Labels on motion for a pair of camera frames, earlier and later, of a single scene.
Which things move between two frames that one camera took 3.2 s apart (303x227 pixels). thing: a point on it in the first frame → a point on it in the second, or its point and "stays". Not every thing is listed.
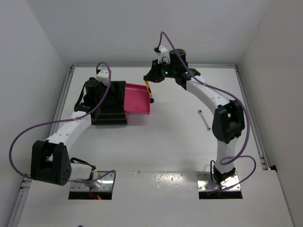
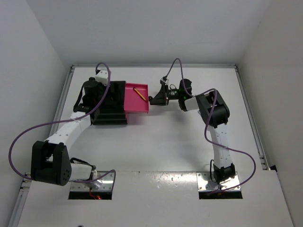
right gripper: [154, 75] → [161, 99]
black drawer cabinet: [111, 110] stays
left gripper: [113, 96] stays
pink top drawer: [137, 98] stays
